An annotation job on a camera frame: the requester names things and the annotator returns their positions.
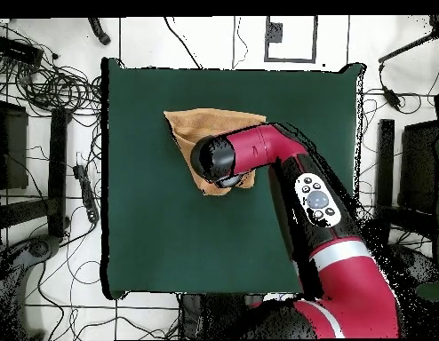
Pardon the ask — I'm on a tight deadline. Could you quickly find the yellow terry towel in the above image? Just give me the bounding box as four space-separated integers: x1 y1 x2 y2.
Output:
163 107 267 196

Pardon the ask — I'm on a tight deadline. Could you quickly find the dark green tablecloth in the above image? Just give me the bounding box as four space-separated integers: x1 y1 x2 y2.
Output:
100 56 366 300

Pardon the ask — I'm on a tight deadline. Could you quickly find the long black power strip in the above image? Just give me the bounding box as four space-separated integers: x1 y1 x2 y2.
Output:
72 163 100 224

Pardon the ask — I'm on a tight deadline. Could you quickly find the black stand bar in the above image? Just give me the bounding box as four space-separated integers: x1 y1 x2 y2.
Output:
47 107 72 238
372 118 395 245

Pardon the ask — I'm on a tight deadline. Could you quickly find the small grey box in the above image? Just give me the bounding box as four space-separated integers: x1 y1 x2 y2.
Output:
265 21 284 44

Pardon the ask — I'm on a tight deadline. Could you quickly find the grey caster foot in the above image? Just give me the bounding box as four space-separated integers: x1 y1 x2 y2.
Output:
0 234 62 282
386 243 439 287

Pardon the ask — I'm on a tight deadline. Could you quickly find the black power adapter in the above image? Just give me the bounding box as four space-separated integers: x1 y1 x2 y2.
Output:
381 85 403 111

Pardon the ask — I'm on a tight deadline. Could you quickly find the dark rectangular panel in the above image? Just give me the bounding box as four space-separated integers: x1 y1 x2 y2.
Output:
397 119 439 214
0 99 29 190

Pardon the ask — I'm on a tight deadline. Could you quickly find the black pole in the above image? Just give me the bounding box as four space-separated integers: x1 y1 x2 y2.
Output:
378 29 439 65

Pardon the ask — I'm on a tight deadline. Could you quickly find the black electronics box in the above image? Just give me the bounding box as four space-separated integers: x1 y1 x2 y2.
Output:
0 36 44 67

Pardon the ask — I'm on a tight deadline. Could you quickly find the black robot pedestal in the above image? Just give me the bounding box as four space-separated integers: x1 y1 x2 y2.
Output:
177 292 265 340

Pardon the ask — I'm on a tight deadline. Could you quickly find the grey square frame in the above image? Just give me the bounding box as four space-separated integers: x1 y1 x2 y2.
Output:
263 15 319 65

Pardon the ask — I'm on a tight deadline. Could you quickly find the tangle of black cables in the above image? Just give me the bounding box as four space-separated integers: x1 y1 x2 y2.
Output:
0 52 103 118

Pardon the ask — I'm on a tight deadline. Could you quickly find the black curved handle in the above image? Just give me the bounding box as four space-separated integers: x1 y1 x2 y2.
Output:
87 16 112 46

